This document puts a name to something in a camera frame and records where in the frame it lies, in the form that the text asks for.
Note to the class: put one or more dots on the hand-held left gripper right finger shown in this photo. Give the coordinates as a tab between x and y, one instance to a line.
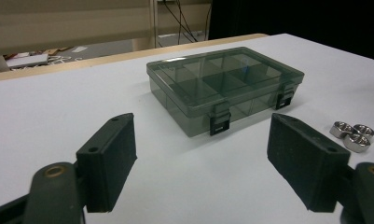
306	161

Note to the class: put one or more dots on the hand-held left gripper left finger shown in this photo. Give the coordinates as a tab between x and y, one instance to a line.
107	161

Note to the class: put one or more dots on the silver hex nut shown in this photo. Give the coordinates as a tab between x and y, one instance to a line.
340	129
356	143
365	130

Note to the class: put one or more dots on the grey transparent compartment box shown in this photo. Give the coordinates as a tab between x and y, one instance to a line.
206	90

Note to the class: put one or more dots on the white flat box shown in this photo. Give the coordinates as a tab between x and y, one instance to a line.
27	60

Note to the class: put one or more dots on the beige wooden shelf unit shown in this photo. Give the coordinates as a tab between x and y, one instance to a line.
66	28

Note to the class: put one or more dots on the black curtain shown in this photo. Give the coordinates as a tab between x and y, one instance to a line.
299	18

